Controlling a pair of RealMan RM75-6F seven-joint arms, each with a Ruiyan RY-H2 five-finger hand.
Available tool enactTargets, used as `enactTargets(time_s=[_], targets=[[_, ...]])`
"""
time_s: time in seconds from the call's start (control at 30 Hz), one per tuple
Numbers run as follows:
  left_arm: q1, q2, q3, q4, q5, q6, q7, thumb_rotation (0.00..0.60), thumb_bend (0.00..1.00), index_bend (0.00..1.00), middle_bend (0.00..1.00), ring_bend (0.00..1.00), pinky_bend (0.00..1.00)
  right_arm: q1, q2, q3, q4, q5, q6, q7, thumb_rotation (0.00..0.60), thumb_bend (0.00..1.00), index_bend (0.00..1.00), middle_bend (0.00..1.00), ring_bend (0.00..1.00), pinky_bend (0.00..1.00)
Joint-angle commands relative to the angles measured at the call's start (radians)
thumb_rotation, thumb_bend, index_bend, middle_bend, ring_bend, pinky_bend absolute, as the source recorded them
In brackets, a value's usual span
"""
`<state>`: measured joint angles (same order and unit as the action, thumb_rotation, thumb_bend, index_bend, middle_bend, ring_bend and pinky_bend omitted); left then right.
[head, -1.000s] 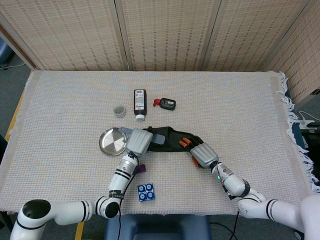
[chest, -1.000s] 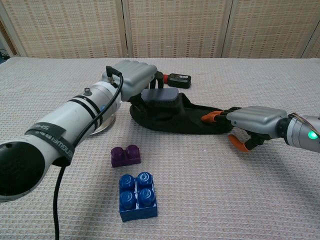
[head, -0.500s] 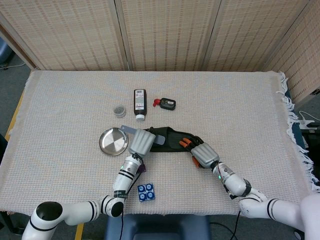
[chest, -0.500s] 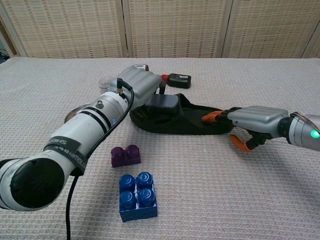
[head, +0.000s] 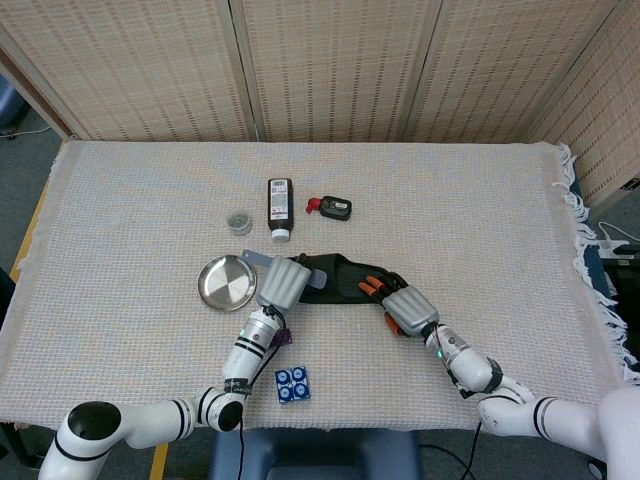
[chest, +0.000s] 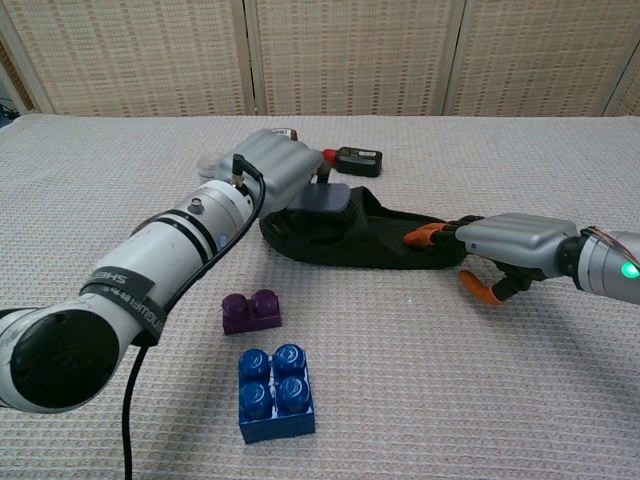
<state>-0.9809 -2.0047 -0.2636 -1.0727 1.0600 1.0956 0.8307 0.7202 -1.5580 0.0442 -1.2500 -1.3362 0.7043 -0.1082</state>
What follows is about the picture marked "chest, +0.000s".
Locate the blue four-stud building block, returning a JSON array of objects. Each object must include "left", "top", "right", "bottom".
[{"left": 236, "top": 342, "right": 317, "bottom": 445}]

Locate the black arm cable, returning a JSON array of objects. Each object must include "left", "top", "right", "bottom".
[{"left": 121, "top": 152, "right": 266, "bottom": 480}]

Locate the purple two-stud building block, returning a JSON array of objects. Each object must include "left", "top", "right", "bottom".
[{"left": 221, "top": 288, "right": 283, "bottom": 337}]

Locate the woven folding screen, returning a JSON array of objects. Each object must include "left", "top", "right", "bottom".
[{"left": 0, "top": 0, "right": 640, "bottom": 118}]

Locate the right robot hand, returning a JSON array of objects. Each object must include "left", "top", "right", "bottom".
[{"left": 402, "top": 212, "right": 584, "bottom": 307}]

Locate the beige woven tablecloth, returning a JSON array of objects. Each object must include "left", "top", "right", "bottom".
[{"left": 0, "top": 112, "right": 640, "bottom": 480}]

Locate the black rubber slipper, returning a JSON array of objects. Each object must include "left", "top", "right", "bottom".
[{"left": 258, "top": 184, "right": 474, "bottom": 271}]

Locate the black red small device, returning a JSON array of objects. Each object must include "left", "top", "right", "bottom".
[{"left": 319, "top": 145, "right": 385, "bottom": 178}]

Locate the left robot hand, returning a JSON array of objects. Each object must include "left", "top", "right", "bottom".
[{"left": 232, "top": 128, "right": 331, "bottom": 217}]

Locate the small clear plastic jar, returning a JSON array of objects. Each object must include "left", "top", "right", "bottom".
[{"left": 195, "top": 152, "right": 236, "bottom": 182}]

